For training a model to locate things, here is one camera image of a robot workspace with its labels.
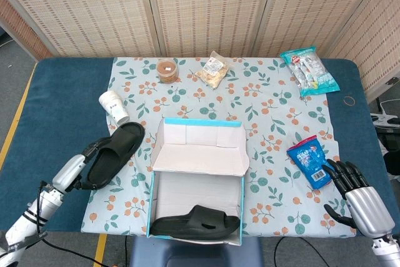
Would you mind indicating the black and silver left hand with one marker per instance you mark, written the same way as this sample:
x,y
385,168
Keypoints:
x,y
68,171

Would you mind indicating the black and silver right hand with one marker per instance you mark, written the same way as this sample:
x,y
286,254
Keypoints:
x,y
368,207

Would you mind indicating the black rubber slipper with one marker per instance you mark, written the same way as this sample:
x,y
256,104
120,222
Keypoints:
x,y
187,223
115,151

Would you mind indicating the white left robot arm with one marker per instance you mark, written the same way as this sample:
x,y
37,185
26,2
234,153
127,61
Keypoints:
x,y
31,217

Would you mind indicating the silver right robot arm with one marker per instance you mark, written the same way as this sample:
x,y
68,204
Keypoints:
x,y
386,251

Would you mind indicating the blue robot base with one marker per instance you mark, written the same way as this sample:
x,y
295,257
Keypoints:
x,y
193,254

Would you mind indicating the blue and white shoe box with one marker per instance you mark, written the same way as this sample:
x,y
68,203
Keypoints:
x,y
200,157

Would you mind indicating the black chair wheel part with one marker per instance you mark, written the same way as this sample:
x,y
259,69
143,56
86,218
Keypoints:
x,y
393,160

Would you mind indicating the blue and red snack bag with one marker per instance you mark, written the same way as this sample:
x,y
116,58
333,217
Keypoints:
x,y
309,160

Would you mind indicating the stack of white paper cups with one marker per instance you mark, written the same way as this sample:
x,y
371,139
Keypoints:
x,y
112,106

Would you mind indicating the white star chair base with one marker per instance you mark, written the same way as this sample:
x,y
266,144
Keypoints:
x,y
386,120

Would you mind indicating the tan rubber band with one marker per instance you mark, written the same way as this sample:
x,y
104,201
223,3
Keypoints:
x,y
344,101

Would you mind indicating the floral patterned tablecloth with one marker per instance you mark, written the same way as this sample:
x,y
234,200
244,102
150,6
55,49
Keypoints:
x,y
275,117

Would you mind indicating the clear jar of brown snacks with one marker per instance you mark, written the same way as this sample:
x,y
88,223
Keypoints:
x,y
167,71

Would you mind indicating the teal bag of dried fish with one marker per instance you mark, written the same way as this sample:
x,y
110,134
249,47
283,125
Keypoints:
x,y
312,73

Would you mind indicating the clear bag of beige snacks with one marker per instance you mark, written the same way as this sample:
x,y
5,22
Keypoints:
x,y
212,73

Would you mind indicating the bamboo folding screen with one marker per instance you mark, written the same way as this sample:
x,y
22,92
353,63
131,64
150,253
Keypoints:
x,y
203,7

